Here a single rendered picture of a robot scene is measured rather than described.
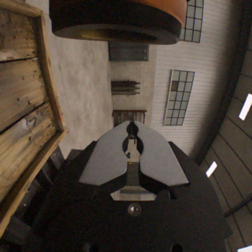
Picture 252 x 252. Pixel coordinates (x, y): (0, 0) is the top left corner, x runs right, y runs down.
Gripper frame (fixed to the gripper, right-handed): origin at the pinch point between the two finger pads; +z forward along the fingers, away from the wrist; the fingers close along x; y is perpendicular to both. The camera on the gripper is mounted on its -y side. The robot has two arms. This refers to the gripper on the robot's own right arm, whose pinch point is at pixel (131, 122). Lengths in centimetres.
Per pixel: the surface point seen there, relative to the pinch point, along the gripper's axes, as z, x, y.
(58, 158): 11.3, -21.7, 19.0
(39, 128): 7.6, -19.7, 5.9
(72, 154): 16.9, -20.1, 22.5
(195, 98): 666, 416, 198
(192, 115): 671, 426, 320
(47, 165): 8.3, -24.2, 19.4
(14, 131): 1.8, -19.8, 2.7
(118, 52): 605, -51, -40
